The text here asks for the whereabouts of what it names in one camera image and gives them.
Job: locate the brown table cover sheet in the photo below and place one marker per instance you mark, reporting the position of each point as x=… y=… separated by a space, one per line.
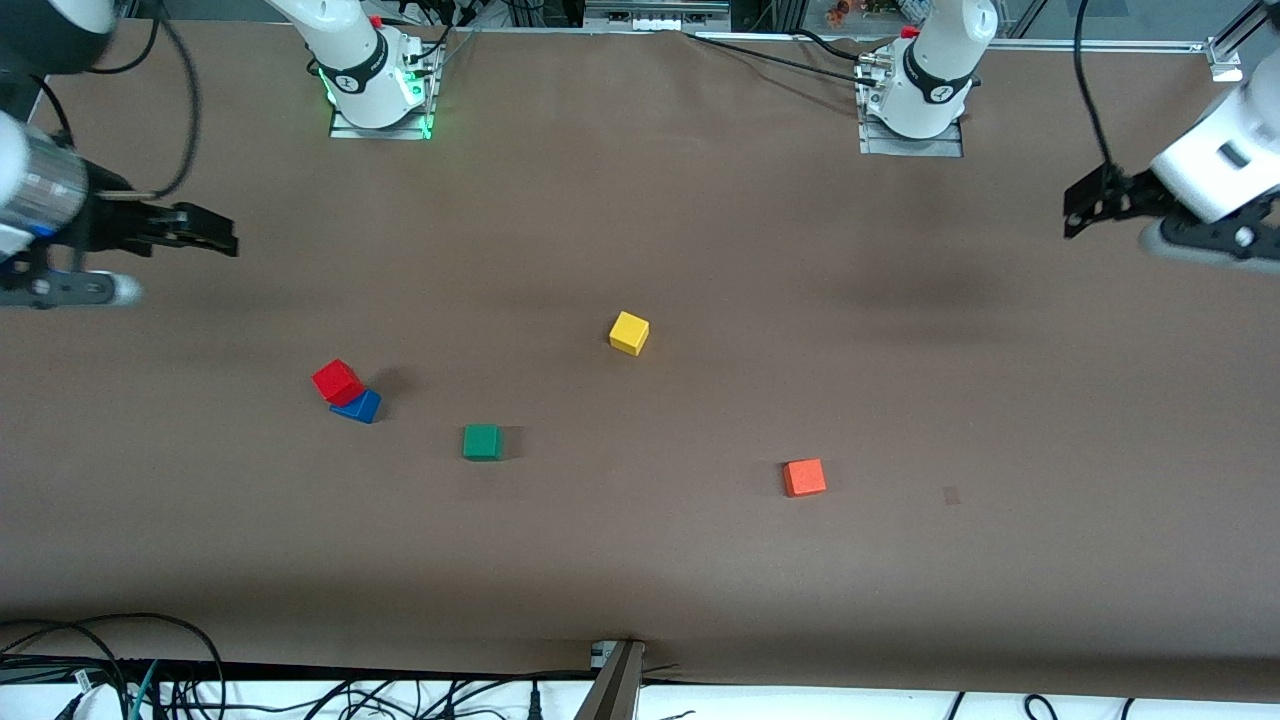
x=640 y=560

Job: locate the aluminium frame rail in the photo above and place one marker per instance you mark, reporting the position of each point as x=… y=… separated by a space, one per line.
x=1100 y=45

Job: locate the grey metal post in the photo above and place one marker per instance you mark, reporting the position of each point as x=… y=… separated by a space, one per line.
x=612 y=690

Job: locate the silver corner bracket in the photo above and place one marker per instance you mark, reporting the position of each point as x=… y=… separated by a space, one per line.
x=1225 y=62

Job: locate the orange wooden block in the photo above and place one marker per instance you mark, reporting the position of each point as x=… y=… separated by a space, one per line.
x=804 y=478

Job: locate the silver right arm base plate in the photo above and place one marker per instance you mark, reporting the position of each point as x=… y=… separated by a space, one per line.
x=425 y=110

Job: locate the green wooden block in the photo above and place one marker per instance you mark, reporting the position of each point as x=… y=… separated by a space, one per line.
x=482 y=442

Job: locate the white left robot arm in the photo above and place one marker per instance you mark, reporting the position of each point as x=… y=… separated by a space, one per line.
x=935 y=70

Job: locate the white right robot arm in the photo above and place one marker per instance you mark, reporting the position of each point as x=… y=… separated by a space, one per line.
x=355 y=70

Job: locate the yellow wooden block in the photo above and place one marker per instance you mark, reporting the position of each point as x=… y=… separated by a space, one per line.
x=628 y=332

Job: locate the red wooden block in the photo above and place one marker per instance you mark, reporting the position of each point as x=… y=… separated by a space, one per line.
x=336 y=381

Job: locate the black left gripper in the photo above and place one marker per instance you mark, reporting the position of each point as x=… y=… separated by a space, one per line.
x=1128 y=194

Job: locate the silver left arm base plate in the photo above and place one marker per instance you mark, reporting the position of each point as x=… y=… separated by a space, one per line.
x=950 y=147

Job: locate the blue wooden block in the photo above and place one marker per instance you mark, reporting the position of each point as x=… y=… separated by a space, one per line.
x=362 y=409

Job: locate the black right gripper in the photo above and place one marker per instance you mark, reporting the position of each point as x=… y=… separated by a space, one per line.
x=103 y=222

